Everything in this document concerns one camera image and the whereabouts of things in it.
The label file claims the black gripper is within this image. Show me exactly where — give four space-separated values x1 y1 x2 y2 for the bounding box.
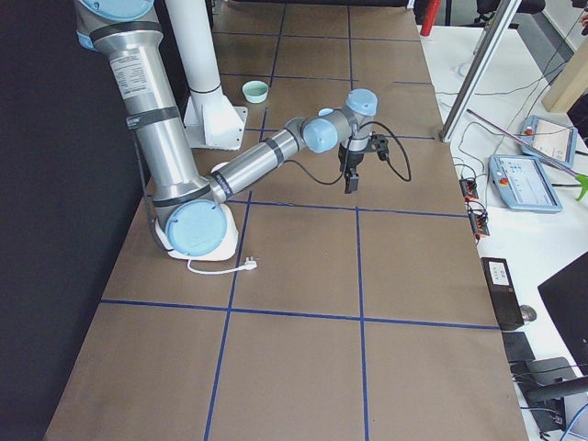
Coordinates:
338 135 370 194

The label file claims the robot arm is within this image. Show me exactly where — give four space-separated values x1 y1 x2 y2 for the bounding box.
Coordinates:
74 1 378 261

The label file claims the green bowl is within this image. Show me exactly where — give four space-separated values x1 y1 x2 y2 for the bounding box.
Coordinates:
242 80 269 104

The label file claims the white power plug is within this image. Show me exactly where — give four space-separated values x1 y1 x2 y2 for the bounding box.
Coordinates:
187 256 258 276

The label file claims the orange connector strip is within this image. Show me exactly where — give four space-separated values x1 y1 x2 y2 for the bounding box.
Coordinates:
459 178 490 242

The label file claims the teach pendant near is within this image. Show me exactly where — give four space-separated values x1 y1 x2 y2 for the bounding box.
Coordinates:
488 154 563 213

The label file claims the teach pendant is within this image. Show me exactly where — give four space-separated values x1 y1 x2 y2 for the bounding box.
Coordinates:
488 154 563 213
519 115 578 167

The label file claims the red cylinder object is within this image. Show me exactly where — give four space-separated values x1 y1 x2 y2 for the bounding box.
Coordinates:
420 0 442 37

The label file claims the black box with label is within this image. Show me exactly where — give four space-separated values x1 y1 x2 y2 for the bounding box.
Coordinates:
481 257 524 331

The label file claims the teach pendant far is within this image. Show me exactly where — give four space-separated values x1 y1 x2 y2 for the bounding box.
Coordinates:
519 115 578 167

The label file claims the grabber stick green tip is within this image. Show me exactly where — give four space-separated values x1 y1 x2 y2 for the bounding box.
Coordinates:
466 109 588 201

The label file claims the black monitor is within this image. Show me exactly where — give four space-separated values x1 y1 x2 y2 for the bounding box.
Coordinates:
538 258 588 374

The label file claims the black monitor stand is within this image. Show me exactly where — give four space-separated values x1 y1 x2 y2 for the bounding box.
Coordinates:
502 332 587 440

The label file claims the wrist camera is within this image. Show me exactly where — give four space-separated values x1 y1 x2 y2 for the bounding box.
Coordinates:
368 134 390 162

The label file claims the aluminium frame post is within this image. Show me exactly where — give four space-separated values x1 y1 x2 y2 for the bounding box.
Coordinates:
439 0 521 142

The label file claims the white camera pole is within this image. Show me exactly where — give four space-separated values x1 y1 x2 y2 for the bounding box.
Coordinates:
165 0 221 96

